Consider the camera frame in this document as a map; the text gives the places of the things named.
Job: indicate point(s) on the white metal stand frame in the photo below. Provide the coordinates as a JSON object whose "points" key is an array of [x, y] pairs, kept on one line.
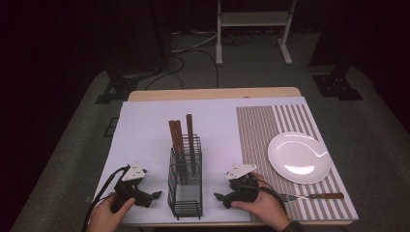
{"points": [[254, 18]]}

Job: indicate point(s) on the dark floor socket box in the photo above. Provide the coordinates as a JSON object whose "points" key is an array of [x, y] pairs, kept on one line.
{"points": [[111, 127]]}

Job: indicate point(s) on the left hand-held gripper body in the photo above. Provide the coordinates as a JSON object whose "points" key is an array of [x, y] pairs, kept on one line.
{"points": [[126, 190]]}

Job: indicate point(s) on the white table sheet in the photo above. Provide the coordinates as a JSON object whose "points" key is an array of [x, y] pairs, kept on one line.
{"points": [[145, 129]]}

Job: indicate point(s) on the striped placemat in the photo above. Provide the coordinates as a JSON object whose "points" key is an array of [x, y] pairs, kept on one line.
{"points": [[257, 135]]}

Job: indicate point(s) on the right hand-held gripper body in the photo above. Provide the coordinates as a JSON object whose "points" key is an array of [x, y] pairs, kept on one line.
{"points": [[242, 188]]}

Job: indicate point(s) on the person's right hand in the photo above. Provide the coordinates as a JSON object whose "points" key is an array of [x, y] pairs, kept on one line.
{"points": [[269, 206]]}

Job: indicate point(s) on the white round plate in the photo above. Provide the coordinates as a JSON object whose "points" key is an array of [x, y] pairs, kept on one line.
{"points": [[299, 158]]}

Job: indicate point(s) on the person's left hand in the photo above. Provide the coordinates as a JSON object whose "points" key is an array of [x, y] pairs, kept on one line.
{"points": [[104, 216]]}

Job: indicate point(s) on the black stand with base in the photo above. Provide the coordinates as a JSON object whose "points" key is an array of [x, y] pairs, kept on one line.
{"points": [[338, 85], [129, 77]]}

